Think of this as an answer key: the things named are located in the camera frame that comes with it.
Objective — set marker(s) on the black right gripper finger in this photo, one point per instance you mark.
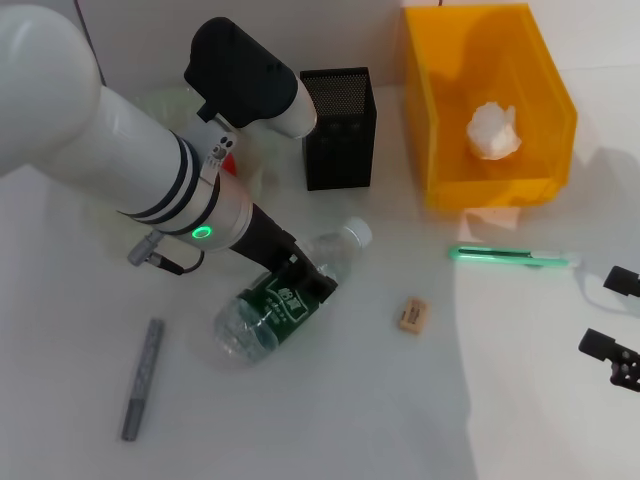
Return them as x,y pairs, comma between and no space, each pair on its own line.
622,281
597,344

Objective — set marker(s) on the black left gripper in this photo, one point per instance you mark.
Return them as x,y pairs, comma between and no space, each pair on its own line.
265,240

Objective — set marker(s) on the green label water bottle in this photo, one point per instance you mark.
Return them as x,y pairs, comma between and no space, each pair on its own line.
250,330

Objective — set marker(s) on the red tomato-shaped toy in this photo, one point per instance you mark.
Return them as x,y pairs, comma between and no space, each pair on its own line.
230,165

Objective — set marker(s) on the white paper ball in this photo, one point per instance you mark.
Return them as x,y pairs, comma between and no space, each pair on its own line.
492,132

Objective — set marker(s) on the beige eraser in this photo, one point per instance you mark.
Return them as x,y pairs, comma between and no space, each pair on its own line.
414,315

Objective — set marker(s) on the black mesh pen holder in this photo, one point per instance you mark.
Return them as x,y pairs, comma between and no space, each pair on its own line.
345,145

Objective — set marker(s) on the grey marker pen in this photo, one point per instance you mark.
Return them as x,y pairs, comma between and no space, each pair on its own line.
142,380

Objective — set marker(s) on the green glass fruit plate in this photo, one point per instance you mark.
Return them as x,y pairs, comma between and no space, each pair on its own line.
165,105

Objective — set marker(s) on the yellow plastic bin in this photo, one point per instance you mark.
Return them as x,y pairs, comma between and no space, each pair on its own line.
450,150

